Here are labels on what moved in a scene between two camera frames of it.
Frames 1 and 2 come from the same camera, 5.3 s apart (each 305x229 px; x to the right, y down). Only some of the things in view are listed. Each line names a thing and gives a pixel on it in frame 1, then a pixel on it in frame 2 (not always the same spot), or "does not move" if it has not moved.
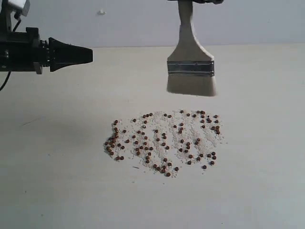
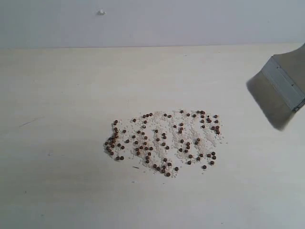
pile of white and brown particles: x=166 y=141 does not move
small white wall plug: x=101 y=12 does not move
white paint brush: x=190 y=69 → x=279 y=87
